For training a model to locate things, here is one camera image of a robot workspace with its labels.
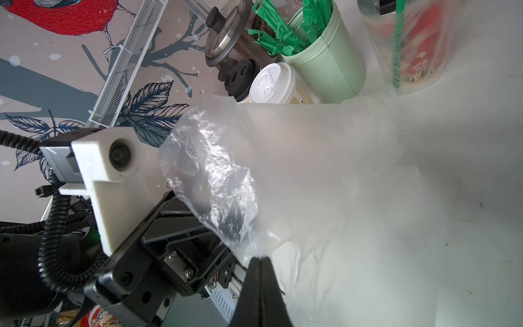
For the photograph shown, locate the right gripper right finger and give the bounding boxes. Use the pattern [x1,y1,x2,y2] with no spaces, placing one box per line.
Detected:
[261,257,292,326]

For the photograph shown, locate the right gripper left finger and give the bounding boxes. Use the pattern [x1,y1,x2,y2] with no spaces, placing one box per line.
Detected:
[229,258,262,327]

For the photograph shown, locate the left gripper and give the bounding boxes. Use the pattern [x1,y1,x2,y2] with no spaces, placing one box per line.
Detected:
[84,192,241,326]

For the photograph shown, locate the yellow cup white lid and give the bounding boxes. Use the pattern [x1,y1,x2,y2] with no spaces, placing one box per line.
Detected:
[238,62,320,105]

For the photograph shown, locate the clear plastic carrier bag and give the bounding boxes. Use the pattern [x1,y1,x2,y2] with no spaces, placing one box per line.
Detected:
[357,0,467,97]

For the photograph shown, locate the green straw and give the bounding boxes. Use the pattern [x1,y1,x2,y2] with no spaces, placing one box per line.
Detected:
[391,0,407,89]

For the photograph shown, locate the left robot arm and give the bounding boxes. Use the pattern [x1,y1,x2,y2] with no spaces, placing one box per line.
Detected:
[1,128,242,326]

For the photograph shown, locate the silver rice cooker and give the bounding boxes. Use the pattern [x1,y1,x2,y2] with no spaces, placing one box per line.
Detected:
[184,0,281,69]

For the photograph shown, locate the green straw holder cup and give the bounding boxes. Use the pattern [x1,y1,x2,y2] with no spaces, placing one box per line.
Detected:
[247,0,367,105]

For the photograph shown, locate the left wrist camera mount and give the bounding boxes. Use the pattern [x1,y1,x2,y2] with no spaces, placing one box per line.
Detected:
[39,127,168,256]

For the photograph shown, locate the white mesh wall shelf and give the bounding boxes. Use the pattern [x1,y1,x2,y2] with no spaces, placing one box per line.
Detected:
[87,0,168,128]

